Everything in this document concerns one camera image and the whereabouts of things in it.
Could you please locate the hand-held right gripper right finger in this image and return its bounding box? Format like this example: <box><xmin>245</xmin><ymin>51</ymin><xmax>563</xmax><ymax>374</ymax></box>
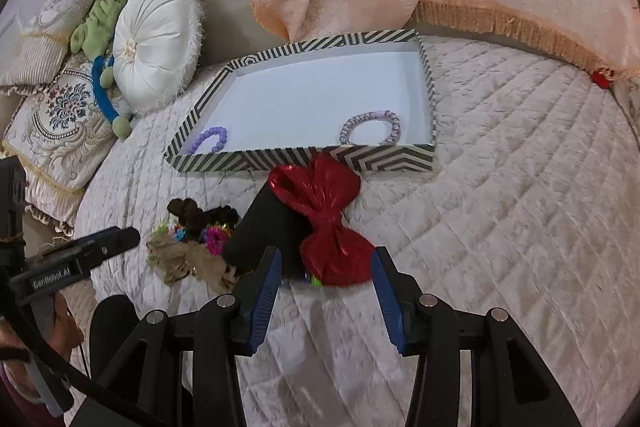
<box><xmin>370</xmin><ymin>247</ymin><xmax>582</xmax><ymax>427</ymax></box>

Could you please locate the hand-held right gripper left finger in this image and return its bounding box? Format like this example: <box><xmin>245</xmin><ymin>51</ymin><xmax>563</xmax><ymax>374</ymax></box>
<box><xmin>94</xmin><ymin>246</ymin><xmax>286</xmax><ymax>427</ymax></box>

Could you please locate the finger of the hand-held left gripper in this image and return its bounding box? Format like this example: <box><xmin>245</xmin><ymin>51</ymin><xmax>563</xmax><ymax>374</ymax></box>
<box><xmin>74</xmin><ymin>227</ymin><xmax>142</xmax><ymax>270</ymax></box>

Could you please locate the multicolour round bead bracelet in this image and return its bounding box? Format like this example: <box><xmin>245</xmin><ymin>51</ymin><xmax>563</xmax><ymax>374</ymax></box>
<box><xmin>280</xmin><ymin>272</ymin><xmax>326</xmax><ymax>290</ymax></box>

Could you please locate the green bead bracelet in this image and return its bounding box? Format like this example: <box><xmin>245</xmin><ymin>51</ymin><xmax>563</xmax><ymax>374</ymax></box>
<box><xmin>152</xmin><ymin>217</ymin><xmax>188</xmax><ymax>243</ymax></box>

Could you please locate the black rectangular case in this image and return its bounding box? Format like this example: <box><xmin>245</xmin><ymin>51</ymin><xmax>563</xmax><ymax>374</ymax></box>
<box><xmin>221</xmin><ymin>187</ymin><xmax>313</xmax><ymax>280</ymax></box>

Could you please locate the beige fabric bow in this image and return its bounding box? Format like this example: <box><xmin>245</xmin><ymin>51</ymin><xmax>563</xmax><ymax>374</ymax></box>
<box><xmin>146</xmin><ymin>234</ymin><xmax>241</xmax><ymax>293</ymax></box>

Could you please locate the clear colourful bead bracelet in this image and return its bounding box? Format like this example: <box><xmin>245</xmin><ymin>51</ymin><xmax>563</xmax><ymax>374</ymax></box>
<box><xmin>199</xmin><ymin>224</ymin><xmax>236</xmax><ymax>255</ymax></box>

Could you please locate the brown scrunchie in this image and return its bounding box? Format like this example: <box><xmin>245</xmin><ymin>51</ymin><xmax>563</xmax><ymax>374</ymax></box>
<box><xmin>166</xmin><ymin>197</ymin><xmax>206</xmax><ymax>230</ymax></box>

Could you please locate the black scrunchie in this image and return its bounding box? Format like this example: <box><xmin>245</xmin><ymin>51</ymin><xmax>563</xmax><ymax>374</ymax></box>
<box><xmin>200</xmin><ymin>206</ymin><xmax>243</xmax><ymax>233</ymax></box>

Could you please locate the red shiny bow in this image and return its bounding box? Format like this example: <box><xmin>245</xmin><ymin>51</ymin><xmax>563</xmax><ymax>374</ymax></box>
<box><xmin>267</xmin><ymin>154</ymin><xmax>376</xmax><ymax>288</ymax></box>

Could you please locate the striped cardboard tray box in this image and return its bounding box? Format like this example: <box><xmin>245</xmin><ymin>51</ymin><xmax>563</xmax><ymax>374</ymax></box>
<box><xmin>164</xmin><ymin>28</ymin><xmax>437</xmax><ymax>172</ymax></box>

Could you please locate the person's left hand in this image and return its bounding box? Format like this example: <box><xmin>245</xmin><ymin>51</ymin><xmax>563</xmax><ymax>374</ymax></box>
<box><xmin>45</xmin><ymin>294</ymin><xmax>86</xmax><ymax>350</ymax></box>

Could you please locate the floral embroidered cushion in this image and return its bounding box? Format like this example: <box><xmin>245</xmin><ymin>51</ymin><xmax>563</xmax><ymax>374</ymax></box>
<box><xmin>0</xmin><ymin>57</ymin><xmax>133</xmax><ymax>228</ymax></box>

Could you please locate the quilted cream bedcover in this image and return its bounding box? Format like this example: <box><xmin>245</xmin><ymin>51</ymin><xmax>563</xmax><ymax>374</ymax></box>
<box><xmin>65</xmin><ymin>34</ymin><xmax>640</xmax><ymax>427</ymax></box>

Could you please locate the white round satin pillow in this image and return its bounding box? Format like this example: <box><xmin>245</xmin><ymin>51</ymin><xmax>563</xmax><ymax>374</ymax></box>
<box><xmin>111</xmin><ymin>0</ymin><xmax>205</xmax><ymax>114</ymax></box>

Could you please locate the green and blue plush toy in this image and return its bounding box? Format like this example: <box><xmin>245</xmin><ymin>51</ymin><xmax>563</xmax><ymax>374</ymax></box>
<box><xmin>70</xmin><ymin>0</ymin><xmax>133</xmax><ymax>140</ymax></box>

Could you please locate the beige ribbed embroidered cushion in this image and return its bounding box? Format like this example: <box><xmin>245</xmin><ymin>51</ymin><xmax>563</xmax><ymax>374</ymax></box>
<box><xmin>0</xmin><ymin>0</ymin><xmax>118</xmax><ymax>95</ymax></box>

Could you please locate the black cable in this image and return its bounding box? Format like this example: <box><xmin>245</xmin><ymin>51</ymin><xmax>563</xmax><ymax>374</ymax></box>
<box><xmin>0</xmin><ymin>267</ymin><xmax>173</xmax><ymax>427</ymax></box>

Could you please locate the purple bead bracelet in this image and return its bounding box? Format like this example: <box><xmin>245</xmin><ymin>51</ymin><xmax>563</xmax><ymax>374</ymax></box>
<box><xmin>187</xmin><ymin>126</ymin><xmax>230</xmax><ymax>155</ymax></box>

